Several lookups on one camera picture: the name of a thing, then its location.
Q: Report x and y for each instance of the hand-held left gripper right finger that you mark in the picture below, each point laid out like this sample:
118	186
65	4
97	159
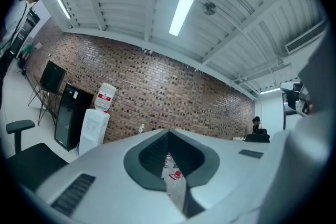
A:
231	165

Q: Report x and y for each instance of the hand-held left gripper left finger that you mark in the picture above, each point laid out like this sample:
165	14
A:
105	191

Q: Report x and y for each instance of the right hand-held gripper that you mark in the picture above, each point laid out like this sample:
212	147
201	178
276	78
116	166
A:
302	107

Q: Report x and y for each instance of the black office chair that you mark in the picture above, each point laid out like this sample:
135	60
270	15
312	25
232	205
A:
34	162
257	138

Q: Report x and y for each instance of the person's white shirt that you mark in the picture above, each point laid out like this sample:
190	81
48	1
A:
309	165

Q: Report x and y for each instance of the white water dispenser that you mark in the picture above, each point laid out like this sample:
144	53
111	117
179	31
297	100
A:
93	131

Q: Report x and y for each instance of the white air conditioner vent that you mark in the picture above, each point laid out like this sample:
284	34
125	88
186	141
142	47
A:
305	38

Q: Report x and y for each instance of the small white bottle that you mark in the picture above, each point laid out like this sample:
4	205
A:
142	128

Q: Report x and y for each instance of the black glass-door fridge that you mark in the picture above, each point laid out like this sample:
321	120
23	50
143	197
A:
68	118

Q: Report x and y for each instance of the clear water bottle red label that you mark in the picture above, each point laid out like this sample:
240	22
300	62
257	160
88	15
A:
105	97

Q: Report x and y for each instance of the black monitor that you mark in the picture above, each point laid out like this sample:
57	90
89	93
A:
52	76

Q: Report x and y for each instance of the black ceiling fan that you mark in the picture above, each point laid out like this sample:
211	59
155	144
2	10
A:
209	8

